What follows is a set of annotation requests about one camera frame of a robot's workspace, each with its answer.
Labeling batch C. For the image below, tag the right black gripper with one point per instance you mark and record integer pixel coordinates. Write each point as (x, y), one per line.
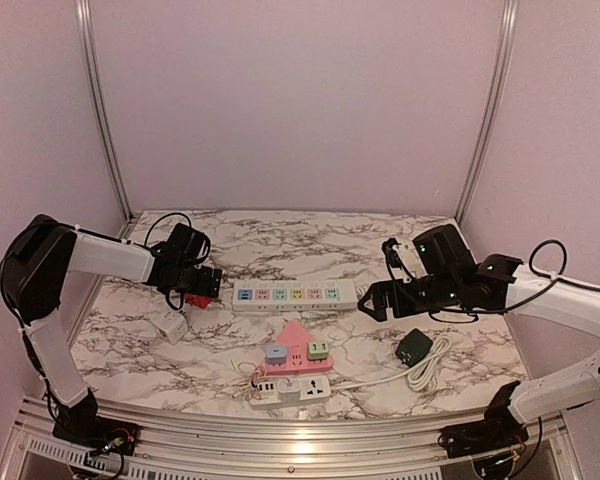
(381, 289)

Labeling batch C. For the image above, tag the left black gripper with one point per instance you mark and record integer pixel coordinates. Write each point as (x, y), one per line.
(203, 287)

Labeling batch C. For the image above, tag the red cube socket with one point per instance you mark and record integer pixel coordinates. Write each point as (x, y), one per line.
(201, 302)

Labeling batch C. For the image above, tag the long white colourful power strip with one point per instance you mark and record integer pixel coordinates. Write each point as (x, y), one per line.
(294, 295)

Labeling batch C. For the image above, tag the dark green charger plug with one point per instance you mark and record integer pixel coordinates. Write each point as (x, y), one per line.
(413, 347)

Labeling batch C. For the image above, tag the green plug adapter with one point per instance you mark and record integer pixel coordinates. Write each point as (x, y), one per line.
(318, 351)

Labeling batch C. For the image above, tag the pink triangular power socket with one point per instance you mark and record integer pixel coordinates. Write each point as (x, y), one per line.
(296, 338)

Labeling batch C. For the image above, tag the light blue charger plug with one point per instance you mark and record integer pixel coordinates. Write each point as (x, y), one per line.
(276, 355)

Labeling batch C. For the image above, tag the white charger plug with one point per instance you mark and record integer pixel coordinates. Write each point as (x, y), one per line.
(289, 386)

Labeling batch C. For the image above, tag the white power strip with USB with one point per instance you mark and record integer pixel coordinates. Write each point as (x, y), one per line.
(315, 389)

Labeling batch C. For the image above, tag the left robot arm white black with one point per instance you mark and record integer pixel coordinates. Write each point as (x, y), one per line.
(33, 272)

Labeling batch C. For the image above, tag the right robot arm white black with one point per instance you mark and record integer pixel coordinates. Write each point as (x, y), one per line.
(455, 283)

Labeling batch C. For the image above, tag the white cube socket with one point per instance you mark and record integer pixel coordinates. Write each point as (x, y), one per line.
(171, 326)

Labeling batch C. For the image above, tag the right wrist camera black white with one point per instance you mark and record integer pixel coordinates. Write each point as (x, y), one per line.
(393, 259)

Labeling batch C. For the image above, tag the aluminium front rail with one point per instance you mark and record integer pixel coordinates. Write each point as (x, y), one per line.
(175, 445)

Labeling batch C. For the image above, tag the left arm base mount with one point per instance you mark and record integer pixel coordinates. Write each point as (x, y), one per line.
(102, 436)

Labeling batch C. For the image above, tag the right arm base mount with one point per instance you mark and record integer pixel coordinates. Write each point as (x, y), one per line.
(498, 447)

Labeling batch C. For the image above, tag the left aluminium frame post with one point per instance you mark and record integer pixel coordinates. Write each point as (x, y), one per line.
(87, 34)

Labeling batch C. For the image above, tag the aluminium frame post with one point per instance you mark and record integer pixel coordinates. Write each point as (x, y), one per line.
(497, 85)
(87, 34)

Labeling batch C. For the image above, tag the right aluminium frame post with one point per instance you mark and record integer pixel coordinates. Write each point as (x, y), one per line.
(497, 85)

